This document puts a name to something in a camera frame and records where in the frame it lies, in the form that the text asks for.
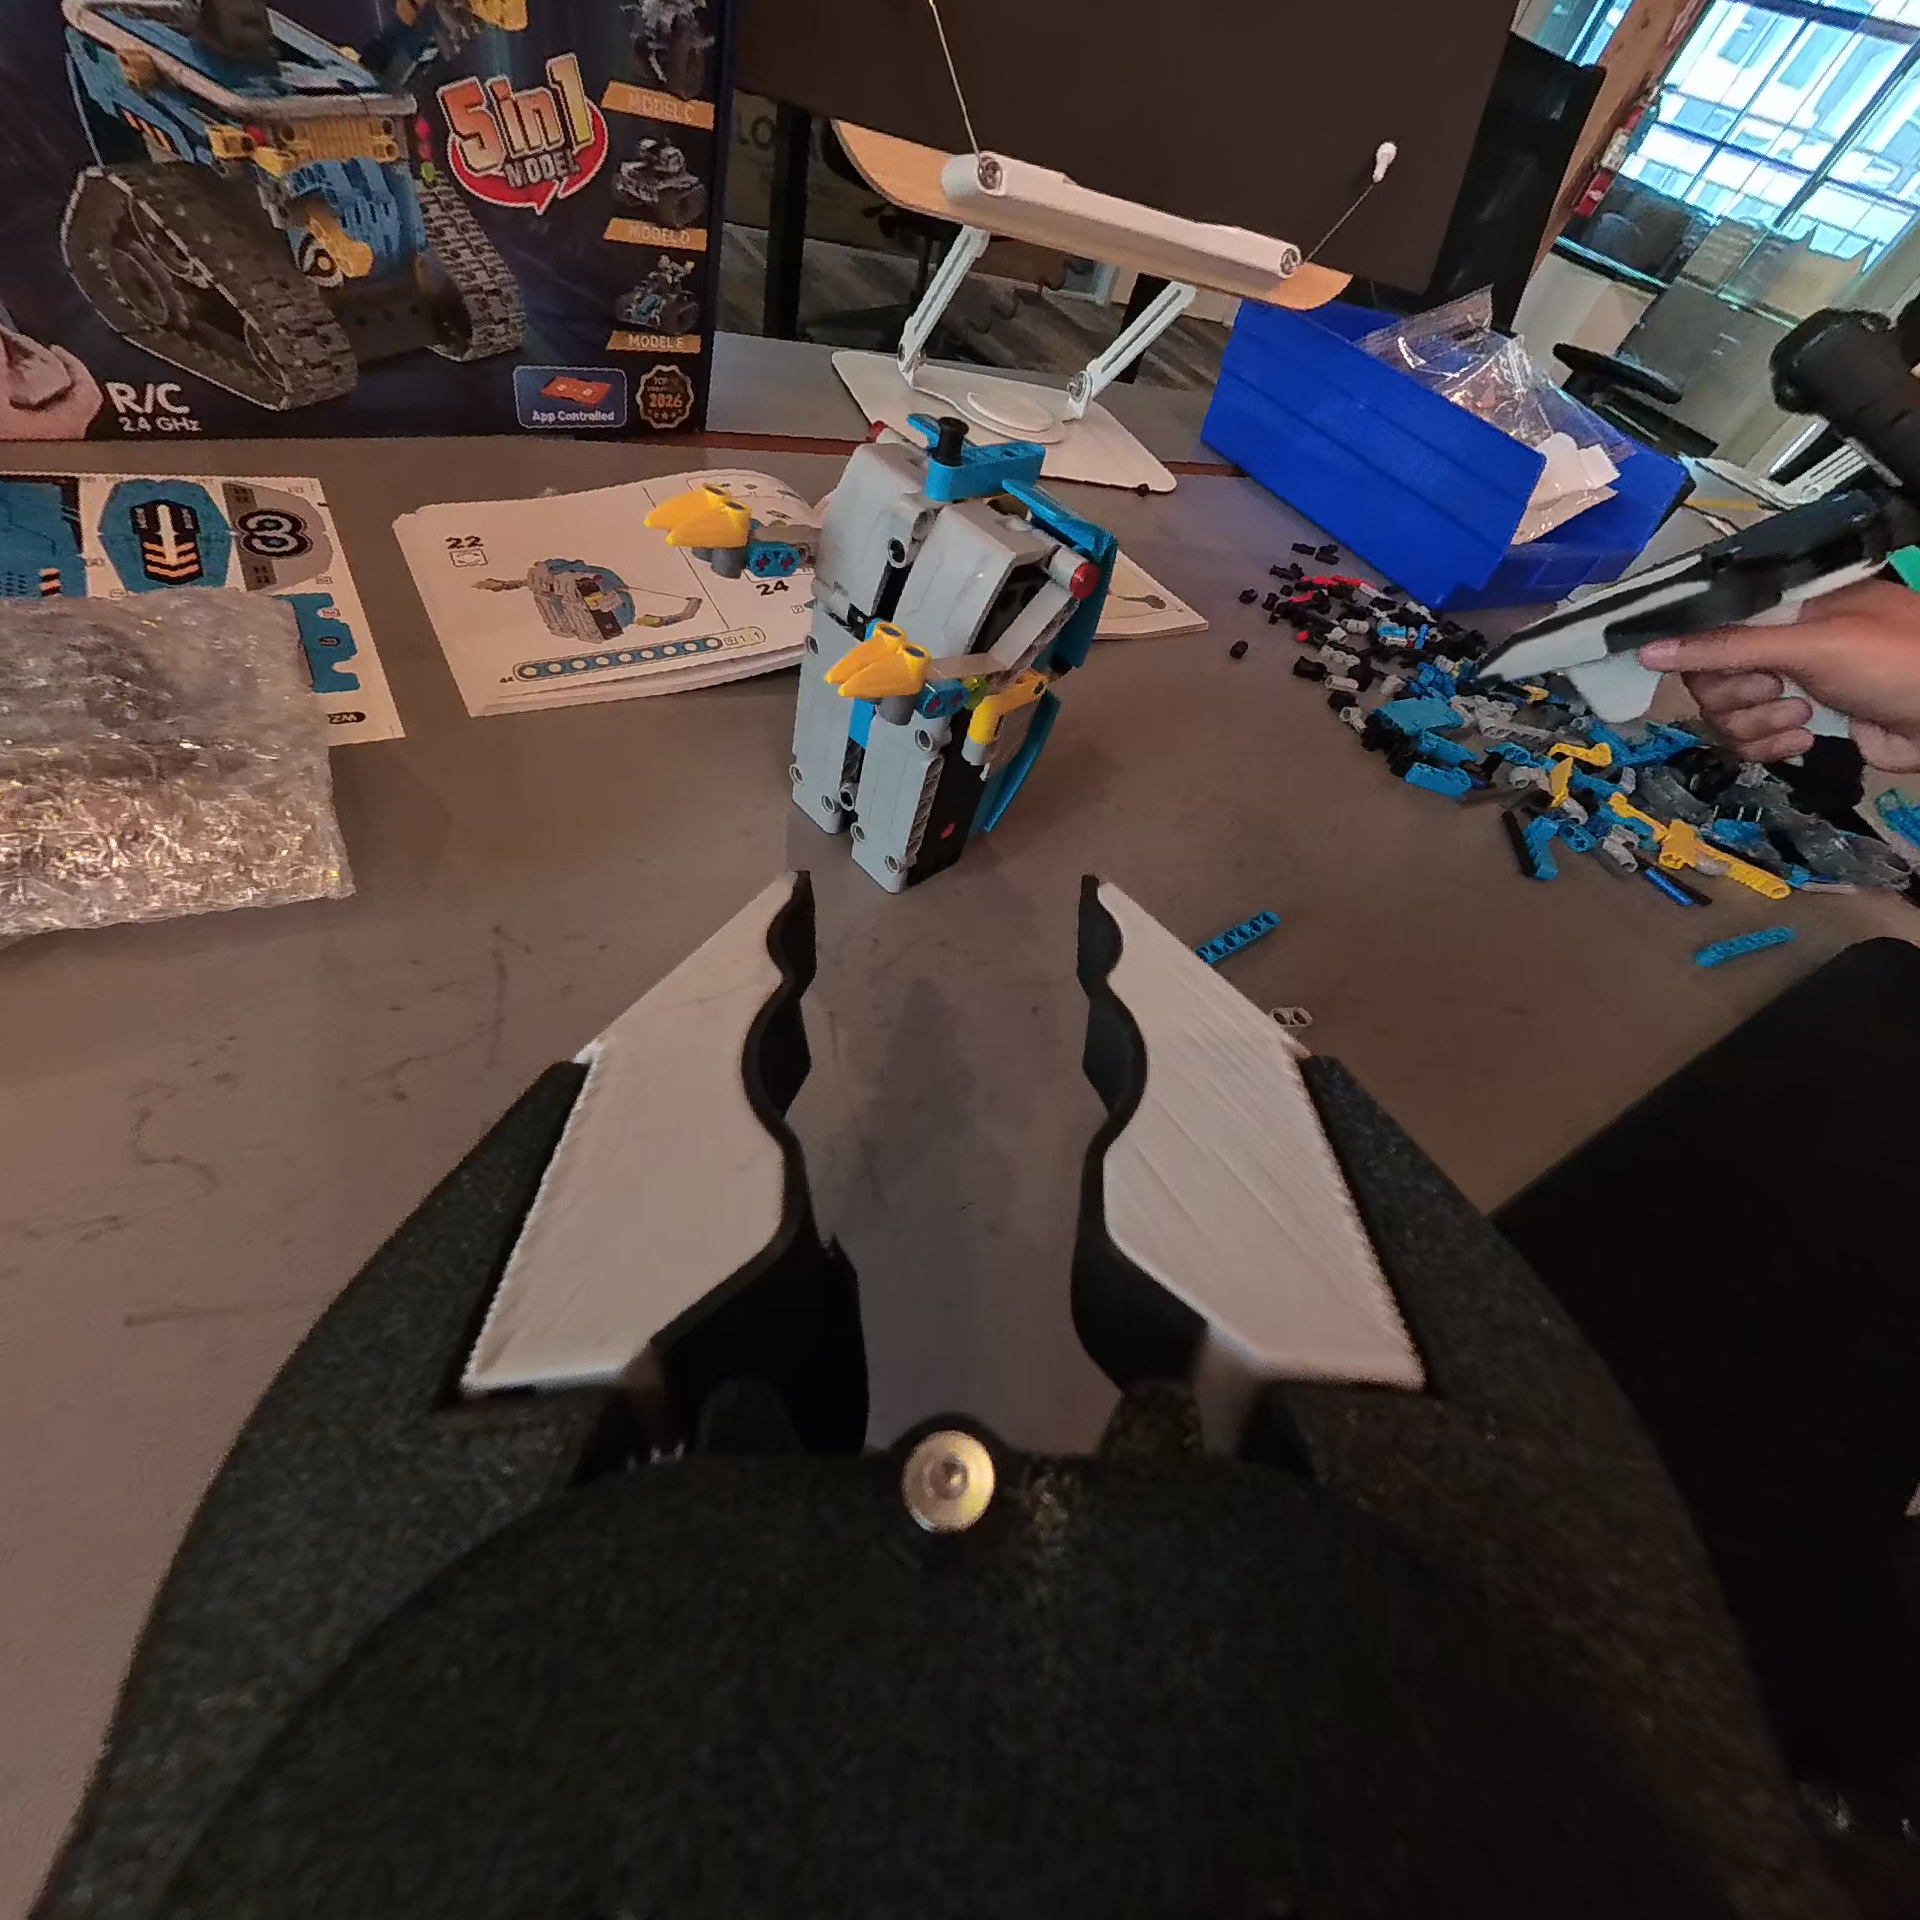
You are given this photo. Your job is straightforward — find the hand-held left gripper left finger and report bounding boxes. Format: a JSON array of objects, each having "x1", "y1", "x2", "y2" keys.
[{"x1": 458, "y1": 870, "x2": 822, "y2": 1400}]

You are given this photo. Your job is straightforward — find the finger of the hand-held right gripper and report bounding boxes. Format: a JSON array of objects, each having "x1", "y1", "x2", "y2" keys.
[
  {"x1": 1484, "y1": 501, "x2": 1897, "y2": 673},
  {"x1": 1477, "y1": 584, "x2": 1824, "y2": 692}
]

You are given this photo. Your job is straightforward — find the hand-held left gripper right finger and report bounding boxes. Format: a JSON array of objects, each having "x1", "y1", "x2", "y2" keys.
[{"x1": 1074, "y1": 873, "x2": 1429, "y2": 1398}]

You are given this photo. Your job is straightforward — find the pile of toy brick parts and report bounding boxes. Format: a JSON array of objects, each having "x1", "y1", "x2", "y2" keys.
[{"x1": 1226, "y1": 545, "x2": 1920, "y2": 909}]

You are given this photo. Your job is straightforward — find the toy brick robot model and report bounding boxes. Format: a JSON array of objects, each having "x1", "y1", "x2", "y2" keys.
[{"x1": 644, "y1": 416, "x2": 1120, "y2": 898}]

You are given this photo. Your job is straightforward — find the person's right hand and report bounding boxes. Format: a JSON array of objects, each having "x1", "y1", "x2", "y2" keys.
[{"x1": 1635, "y1": 576, "x2": 1920, "y2": 773}]

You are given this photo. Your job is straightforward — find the black office chair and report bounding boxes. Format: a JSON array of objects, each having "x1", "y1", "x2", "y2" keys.
[{"x1": 1552, "y1": 341, "x2": 1690, "y2": 452}]

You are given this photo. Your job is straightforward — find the clear plastic bags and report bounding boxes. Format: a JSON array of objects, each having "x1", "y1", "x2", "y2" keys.
[{"x1": 1356, "y1": 283, "x2": 1631, "y2": 545}]

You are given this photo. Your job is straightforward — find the blue storage bin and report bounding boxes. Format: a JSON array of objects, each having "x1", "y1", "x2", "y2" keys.
[{"x1": 1200, "y1": 296, "x2": 1698, "y2": 613}]

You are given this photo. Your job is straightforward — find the black perforated wrist rest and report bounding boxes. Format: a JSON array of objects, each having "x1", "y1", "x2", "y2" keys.
[{"x1": 1492, "y1": 935, "x2": 1920, "y2": 1818}]

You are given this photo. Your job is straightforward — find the instruction booklet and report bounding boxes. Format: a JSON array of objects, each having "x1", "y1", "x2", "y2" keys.
[{"x1": 392, "y1": 467, "x2": 1210, "y2": 719}]

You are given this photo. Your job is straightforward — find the bubble wrap bag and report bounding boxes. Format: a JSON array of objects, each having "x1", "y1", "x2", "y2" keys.
[{"x1": 0, "y1": 587, "x2": 361, "y2": 944}]

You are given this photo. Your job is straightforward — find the white tablet stand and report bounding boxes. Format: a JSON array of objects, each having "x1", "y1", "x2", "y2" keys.
[{"x1": 828, "y1": 119, "x2": 1352, "y2": 497}]

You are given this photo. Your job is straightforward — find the black screen panel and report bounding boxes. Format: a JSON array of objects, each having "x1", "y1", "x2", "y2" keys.
[{"x1": 735, "y1": 0, "x2": 1608, "y2": 302}]

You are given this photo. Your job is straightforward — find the sticker sheet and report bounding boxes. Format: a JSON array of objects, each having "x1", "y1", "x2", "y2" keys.
[{"x1": 0, "y1": 471, "x2": 409, "y2": 747}]

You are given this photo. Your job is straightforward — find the blue toy set box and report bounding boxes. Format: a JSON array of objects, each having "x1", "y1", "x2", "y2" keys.
[{"x1": 0, "y1": 0, "x2": 739, "y2": 444}]

